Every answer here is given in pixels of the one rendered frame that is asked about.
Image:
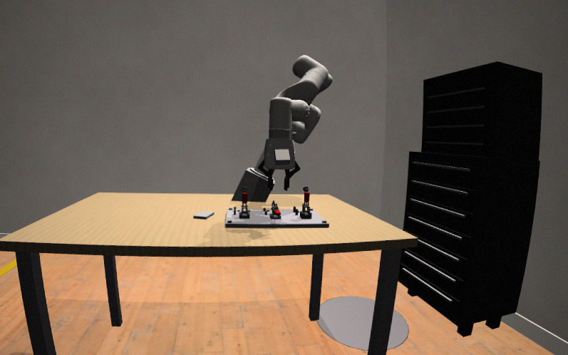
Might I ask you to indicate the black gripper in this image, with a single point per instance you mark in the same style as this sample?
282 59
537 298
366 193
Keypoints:
269 161

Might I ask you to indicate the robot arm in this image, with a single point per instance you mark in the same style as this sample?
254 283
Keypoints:
286 109

